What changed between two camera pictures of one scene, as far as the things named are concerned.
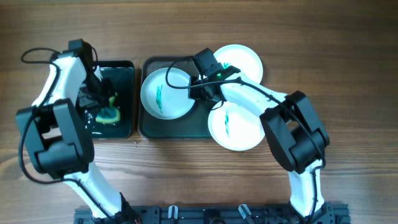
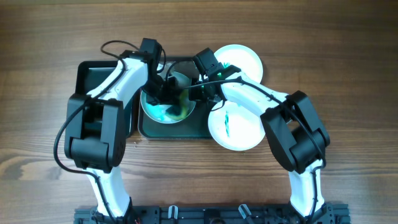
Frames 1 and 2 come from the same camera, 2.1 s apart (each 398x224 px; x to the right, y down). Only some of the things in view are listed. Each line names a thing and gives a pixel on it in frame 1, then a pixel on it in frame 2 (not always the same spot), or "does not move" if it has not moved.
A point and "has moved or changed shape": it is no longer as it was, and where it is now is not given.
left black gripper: (94, 94) -> (166, 94)
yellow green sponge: (111, 114) has moved or changed shape
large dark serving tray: (193, 124) does not move
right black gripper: (197, 90) does not move
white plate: (235, 128) does not move
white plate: (242, 58) does not move
